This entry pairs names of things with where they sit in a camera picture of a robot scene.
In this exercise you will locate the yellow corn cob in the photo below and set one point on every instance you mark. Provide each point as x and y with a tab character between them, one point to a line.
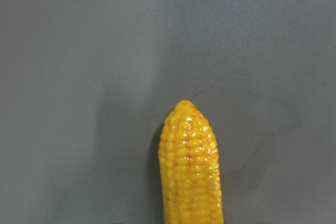
189	167

